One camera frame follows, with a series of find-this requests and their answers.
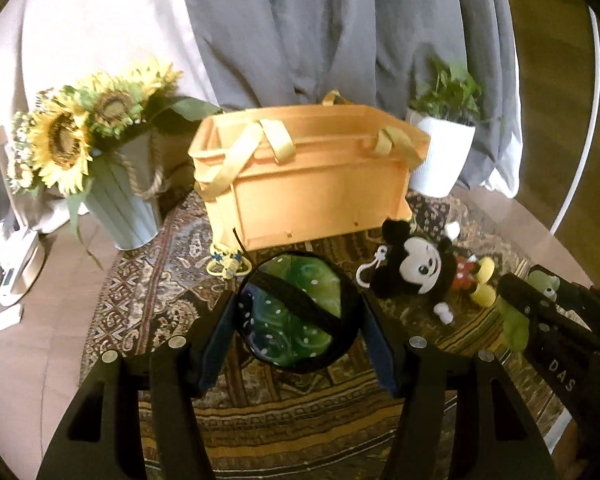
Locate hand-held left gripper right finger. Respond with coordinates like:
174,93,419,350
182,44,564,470
360,293,559,480

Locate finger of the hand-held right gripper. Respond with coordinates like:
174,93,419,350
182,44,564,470
497,274,556,334
555,280,600,346

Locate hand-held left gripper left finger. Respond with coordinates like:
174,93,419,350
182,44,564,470
34,291,239,480

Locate green plush toy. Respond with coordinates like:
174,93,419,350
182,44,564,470
497,268,564,351

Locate round black green pouch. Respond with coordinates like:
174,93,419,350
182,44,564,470
234,250,363,374

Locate orange storage basket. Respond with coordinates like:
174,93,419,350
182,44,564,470
187,90,431,254

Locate black mouse plush toy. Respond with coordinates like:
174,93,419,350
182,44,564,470
355,217,499,325

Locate patterned brown rug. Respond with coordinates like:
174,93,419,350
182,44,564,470
78,189,570,480

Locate white plant pot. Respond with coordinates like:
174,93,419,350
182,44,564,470
405,108,477,199

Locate grey ribbed vase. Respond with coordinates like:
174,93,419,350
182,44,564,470
81,131,163,251

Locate white curved hoop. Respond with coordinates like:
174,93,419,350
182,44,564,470
549,4,600,239

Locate white device on table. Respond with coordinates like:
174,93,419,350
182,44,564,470
0,224,48,307

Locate white flat card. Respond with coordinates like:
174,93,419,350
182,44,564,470
0,304,26,335

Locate green leafy plant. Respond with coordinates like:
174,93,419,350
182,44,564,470
409,56,487,127

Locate sunflower bouquet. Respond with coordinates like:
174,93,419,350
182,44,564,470
6,56,224,272

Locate wide grey curtain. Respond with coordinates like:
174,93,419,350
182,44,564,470
179,0,522,197

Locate beige curtain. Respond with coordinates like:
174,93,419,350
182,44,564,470
0,0,223,133

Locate yellow keychain charm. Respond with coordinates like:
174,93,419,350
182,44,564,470
207,242,253,279

